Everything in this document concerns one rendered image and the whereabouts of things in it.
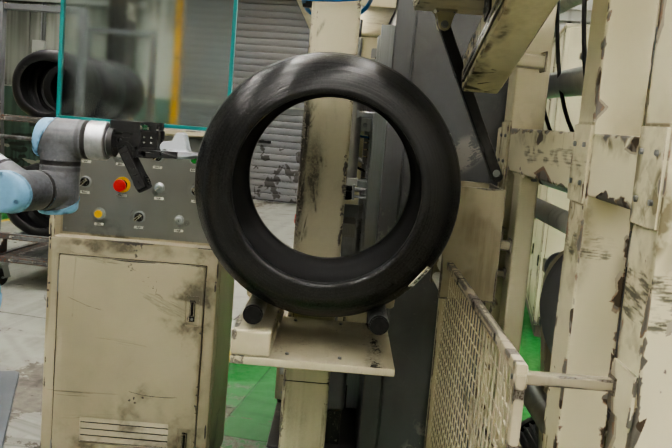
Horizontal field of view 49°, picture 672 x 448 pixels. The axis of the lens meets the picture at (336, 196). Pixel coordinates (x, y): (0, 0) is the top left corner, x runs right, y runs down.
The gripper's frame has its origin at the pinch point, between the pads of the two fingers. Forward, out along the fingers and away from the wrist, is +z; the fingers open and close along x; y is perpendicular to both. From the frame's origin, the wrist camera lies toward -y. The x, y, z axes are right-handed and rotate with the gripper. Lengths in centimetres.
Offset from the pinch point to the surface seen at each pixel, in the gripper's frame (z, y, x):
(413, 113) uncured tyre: 48, 14, -12
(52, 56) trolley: -166, 37, 329
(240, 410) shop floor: -3, -123, 150
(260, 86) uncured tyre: 15.3, 16.9, -11.6
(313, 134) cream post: 25.8, 6.7, 25.3
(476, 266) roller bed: 71, -24, 18
